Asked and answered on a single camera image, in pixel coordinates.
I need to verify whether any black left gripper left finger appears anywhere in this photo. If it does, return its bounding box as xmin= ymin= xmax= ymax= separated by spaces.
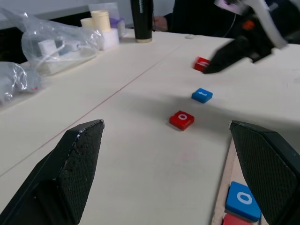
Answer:
xmin=0 ymin=119 xmax=105 ymax=225

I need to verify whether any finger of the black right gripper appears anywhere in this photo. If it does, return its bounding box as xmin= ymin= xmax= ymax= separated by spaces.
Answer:
xmin=209 ymin=38 xmax=244 ymax=63
xmin=202 ymin=52 xmax=249 ymax=75

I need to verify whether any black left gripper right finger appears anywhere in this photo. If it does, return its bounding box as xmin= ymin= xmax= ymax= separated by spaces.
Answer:
xmin=229 ymin=120 xmax=300 ymax=225

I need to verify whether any blue letter block t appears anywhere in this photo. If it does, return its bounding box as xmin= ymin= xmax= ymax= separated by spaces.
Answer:
xmin=191 ymin=88 xmax=214 ymax=104

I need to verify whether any blue letter block o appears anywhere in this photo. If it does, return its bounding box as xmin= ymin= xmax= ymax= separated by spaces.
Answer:
xmin=225 ymin=181 xmax=262 ymax=223

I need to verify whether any wooden tray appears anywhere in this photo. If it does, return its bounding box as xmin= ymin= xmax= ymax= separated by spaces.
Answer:
xmin=210 ymin=137 xmax=268 ymax=225

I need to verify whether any red letter block o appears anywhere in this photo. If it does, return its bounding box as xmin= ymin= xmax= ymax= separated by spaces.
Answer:
xmin=169 ymin=110 xmax=195 ymax=131

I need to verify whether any person's bare hand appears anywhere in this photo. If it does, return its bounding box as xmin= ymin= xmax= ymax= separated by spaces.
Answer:
xmin=153 ymin=15 xmax=169 ymax=32

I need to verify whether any black tumbler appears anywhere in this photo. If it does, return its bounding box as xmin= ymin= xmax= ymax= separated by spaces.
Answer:
xmin=130 ymin=0 xmax=154 ymax=44

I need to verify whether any small clear plastic bag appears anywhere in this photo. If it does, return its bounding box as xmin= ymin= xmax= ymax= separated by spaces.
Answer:
xmin=0 ymin=61 xmax=45 ymax=106

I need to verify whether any white and purple box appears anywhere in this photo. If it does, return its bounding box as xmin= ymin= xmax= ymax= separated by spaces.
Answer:
xmin=109 ymin=17 xmax=127 ymax=38

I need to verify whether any large clear plastic bag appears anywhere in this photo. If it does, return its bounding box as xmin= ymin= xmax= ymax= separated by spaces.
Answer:
xmin=0 ymin=7 xmax=103 ymax=76

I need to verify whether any tall cream jar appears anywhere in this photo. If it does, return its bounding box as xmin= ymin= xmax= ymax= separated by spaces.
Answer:
xmin=90 ymin=10 xmax=111 ymax=33

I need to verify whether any short cream jar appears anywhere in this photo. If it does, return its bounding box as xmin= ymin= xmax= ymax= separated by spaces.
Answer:
xmin=80 ymin=18 xmax=96 ymax=30

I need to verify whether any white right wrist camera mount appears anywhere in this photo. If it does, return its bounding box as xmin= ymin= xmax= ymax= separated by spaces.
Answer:
xmin=243 ymin=0 xmax=288 ymax=50

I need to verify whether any thin white cable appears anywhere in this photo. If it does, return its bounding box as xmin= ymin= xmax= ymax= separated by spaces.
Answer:
xmin=222 ymin=11 xmax=238 ymax=38

